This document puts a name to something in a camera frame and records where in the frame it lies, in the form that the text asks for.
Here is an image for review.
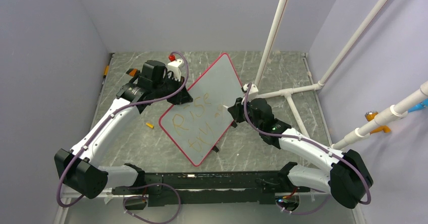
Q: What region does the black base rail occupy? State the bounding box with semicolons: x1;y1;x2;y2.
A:
112;171;309;207

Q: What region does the white pvc pipe frame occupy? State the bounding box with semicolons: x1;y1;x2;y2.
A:
258;0;427;150

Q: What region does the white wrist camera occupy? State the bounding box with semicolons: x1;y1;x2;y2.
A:
167;54;184;81
241;83;259;102

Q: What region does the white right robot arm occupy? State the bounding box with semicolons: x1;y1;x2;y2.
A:
227;98;373;209

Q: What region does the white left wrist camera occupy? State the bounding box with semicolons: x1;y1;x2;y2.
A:
167;54;184;81

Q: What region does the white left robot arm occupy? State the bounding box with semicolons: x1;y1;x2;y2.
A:
54;55;193;201

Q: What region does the orange black small object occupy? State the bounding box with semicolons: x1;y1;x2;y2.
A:
126;68;138;77

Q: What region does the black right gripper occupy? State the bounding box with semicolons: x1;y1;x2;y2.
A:
228;95;263;132

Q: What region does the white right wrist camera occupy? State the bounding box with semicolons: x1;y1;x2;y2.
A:
241;83;259;102

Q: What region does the pink framed whiteboard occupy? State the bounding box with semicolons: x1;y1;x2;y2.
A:
158;53;242;166

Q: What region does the orange clamp on wall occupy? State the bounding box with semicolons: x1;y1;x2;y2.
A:
365;110;393;135

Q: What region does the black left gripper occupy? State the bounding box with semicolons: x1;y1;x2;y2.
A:
153;74;191;105

